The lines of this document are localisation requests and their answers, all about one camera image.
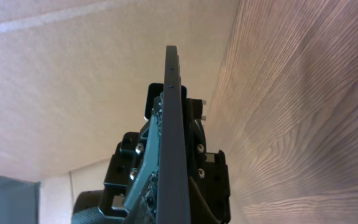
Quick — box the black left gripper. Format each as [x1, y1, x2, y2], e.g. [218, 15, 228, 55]
[99, 83, 231, 224]

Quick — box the Samsung Galaxy smartphone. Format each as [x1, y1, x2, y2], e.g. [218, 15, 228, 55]
[157, 45, 191, 224]

